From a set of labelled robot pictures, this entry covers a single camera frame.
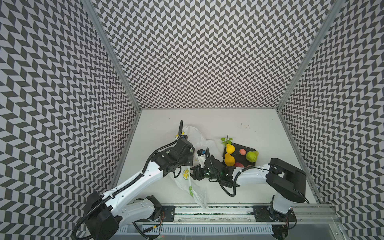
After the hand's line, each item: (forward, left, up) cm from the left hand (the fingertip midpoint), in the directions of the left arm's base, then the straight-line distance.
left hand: (189, 157), depth 78 cm
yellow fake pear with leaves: (+10, -24, -9) cm, 27 cm away
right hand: (-6, 0, -8) cm, 10 cm away
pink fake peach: (+8, -32, -10) cm, 35 cm away
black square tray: (+4, -29, -11) cm, 32 cm away
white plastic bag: (-12, -3, -12) cm, 17 cm away
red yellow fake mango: (0, -28, -11) cm, 30 cm away
